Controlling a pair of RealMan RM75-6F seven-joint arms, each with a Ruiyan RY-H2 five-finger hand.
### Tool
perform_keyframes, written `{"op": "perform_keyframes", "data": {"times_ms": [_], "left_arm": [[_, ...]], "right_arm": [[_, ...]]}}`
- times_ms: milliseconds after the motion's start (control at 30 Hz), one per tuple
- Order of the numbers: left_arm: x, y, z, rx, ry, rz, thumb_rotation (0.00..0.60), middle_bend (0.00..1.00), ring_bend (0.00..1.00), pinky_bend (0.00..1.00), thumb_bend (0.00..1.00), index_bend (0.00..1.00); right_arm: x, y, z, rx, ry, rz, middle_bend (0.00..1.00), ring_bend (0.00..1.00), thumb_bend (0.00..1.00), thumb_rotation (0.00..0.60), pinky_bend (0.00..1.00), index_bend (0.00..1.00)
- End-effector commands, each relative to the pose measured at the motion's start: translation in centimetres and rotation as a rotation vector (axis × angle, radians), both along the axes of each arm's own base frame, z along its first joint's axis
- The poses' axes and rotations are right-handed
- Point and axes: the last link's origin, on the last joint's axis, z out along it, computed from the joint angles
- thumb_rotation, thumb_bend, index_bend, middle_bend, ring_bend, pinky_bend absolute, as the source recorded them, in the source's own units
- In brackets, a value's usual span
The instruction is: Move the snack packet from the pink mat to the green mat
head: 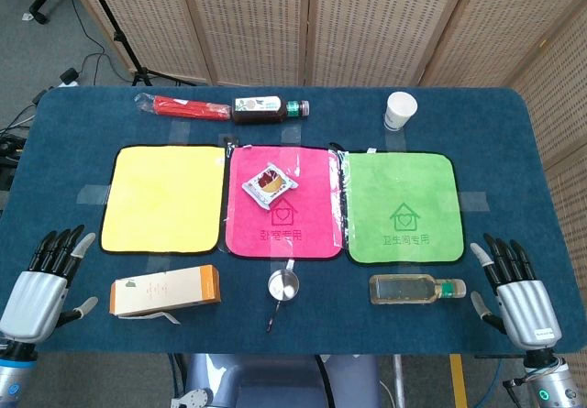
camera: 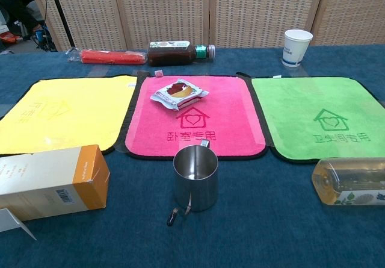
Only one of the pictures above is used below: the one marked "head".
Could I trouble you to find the dark drink bottle green cap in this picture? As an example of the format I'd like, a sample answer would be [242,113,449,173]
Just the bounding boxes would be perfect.
[230,94,311,126]

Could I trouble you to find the pink cloth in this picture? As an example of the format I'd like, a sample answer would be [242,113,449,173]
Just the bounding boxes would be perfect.
[223,143,346,261]

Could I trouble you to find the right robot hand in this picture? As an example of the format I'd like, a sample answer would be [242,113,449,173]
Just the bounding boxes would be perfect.
[470,233,563,350]

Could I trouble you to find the blue table mat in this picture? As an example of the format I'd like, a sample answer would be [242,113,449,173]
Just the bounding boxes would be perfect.
[0,85,587,358]

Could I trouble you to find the black tripod stand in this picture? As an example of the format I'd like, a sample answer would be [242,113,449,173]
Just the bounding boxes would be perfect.
[80,0,198,87]

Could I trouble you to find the red chopsticks pack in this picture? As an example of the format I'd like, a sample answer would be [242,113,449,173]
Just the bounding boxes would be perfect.
[133,92,233,122]

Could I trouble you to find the small metal measuring cup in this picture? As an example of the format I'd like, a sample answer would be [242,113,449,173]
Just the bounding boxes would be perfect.
[265,259,301,335]

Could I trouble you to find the robot torso base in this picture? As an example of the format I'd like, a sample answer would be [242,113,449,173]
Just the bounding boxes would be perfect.
[170,353,384,408]

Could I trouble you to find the snack packet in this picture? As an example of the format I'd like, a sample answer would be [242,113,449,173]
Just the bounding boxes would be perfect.
[241,161,300,210]

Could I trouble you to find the clear yellow liquid bottle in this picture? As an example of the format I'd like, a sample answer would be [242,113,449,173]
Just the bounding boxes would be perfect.
[369,273,468,307]

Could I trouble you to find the black floor cable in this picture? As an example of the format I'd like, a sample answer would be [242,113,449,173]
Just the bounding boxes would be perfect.
[68,0,134,83]

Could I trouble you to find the black power adapter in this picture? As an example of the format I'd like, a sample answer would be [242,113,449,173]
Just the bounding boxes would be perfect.
[57,67,82,89]

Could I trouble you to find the yellow cloth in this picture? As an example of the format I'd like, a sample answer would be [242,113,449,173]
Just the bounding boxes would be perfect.
[99,144,227,257]

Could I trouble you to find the green cloth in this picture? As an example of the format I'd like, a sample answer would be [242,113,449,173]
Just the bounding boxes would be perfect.
[341,149,467,266]

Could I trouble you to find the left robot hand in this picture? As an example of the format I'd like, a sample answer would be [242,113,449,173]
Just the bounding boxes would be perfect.
[0,224,100,347]

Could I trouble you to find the orange white carton box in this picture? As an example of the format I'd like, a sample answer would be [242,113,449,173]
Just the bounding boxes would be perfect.
[108,263,222,325]

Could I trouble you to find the white paper cup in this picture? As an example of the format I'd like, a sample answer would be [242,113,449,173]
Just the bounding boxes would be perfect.
[383,91,419,133]

